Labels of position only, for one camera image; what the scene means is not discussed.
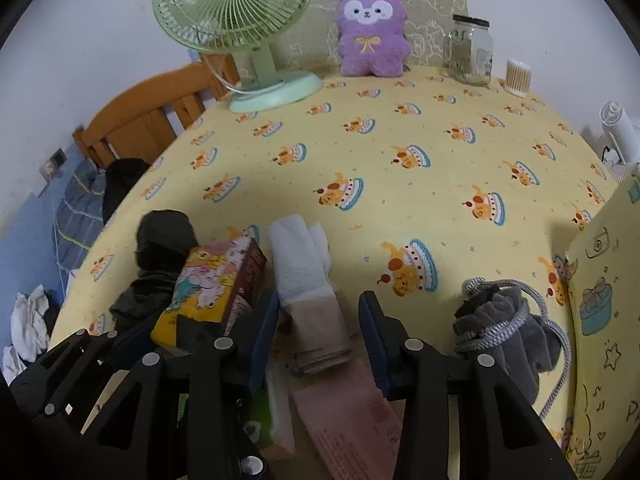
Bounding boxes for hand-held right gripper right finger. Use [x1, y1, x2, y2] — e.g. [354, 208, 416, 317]
[358, 290, 576, 480]

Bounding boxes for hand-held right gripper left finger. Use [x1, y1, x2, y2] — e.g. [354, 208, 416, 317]
[80, 290, 281, 480]

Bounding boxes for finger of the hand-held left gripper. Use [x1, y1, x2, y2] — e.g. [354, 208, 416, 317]
[10, 329, 151, 438]

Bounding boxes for cartoon printed tissue pack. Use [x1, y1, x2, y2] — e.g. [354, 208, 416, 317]
[151, 237, 268, 348]

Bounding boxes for pink packet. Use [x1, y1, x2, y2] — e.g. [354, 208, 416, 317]
[290, 360, 406, 480]

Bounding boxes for black plastic bag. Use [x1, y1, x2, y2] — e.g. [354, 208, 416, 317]
[109, 209, 201, 333]

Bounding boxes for grey drawstring pouch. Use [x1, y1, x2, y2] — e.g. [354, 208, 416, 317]
[452, 277, 573, 421]

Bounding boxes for yellow printed fabric storage box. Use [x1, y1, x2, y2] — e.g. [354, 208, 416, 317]
[565, 195, 640, 480]

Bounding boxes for beige folded cloth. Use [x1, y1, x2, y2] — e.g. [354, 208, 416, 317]
[280, 294, 353, 377]

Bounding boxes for white tissue packet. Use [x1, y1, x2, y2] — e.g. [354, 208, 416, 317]
[267, 360, 297, 451]

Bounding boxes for white folded cloth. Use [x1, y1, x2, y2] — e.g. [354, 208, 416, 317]
[268, 214, 333, 311]

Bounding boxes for white crumpled clothes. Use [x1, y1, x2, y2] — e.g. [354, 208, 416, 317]
[2, 285, 51, 386]

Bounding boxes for green packet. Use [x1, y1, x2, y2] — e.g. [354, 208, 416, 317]
[242, 395, 273, 456]

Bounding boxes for blue plaid bedding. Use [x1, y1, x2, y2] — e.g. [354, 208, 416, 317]
[52, 160, 108, 268]

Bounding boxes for black cloth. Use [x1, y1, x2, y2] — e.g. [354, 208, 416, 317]
[102, 158, 151, 223]

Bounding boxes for wooden chair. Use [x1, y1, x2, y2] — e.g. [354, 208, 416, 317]
[72, 52, 241, 168]

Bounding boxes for cotton swab container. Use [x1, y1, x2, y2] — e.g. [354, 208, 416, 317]
[504, 59, 534, 98]

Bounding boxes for glass jar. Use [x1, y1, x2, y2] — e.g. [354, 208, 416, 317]
[443, 14, 494, 86]

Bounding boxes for purple plush toy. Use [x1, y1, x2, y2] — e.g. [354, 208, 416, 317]
[334, 0, 412, 78]

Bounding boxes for white standing fan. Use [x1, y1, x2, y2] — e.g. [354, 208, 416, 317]
[597, 101, 640, 181]

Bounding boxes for wall socket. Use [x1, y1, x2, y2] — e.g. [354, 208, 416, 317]
[40, 147, 68, 181]

